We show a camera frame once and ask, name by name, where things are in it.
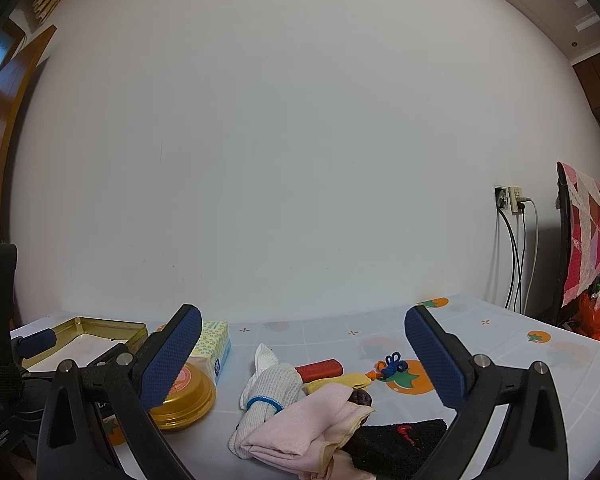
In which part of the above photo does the red silicone sleeve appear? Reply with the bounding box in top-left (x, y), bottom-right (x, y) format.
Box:
top-left (296, 359), bottom-right (343, 384)

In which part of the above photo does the white knit gloves bundle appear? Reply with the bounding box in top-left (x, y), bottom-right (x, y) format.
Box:
top-left (228, 363), bottom-right (302, 458)

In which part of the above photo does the gold round tin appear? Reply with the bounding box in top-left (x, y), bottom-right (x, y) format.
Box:
top-left (149, 363), bottom-right (216, 432)

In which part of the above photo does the dark chair back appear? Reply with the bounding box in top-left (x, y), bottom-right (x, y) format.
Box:
top-left (550, 162), bottom-right (571, 325)

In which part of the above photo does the yellow blue tissue pack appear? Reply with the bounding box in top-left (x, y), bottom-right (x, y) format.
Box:
top-left (187, 321), bottom-right (232, 385)

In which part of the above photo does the brown wooden door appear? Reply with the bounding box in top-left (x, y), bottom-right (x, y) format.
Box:
top-left (0, 25), bottom-right (57, 238)

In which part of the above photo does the yellow cloth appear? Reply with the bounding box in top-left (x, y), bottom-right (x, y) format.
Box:
top-left (304, 373), bottom-right (373, 394)

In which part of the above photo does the black power cable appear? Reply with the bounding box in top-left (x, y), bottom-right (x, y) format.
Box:
top-left (496, 206), bottom-right (528, 312)

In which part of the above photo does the black wristband red logo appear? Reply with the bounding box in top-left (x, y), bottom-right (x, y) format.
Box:
top-left (342, 419), bottom-right (448, 479)

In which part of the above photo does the purple scrunchie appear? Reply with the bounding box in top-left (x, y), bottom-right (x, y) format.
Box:
top-left (348, 389), bottom-right (373, 406)

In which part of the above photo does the persimmon print tablecloth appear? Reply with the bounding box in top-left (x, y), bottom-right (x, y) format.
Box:
top-left (9, 292), bottom-right (600, 480)

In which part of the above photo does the pink patchwork quilt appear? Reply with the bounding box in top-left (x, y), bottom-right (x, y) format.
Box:
top-left (557, 162), bottom-right (600, 307)

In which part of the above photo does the wall power outlet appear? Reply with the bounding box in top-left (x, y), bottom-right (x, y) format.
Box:
top-left (494, 185), bottom-right (524, 216)

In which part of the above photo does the blue knotted cord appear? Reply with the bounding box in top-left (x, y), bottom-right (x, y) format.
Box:
top-left (379, 352), bottom-right (408, 378)

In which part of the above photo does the white power cable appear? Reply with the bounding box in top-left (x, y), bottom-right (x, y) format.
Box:
top-left (519, 196), bottom-right (540, 314)

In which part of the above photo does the pink cloth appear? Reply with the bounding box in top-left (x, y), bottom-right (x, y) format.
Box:
top-left (238, 384), bottom-right (374, 479)

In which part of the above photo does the gold rectangular tin tray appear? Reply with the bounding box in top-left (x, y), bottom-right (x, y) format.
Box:
top-left (22, 316), bottom-right (148, 372)

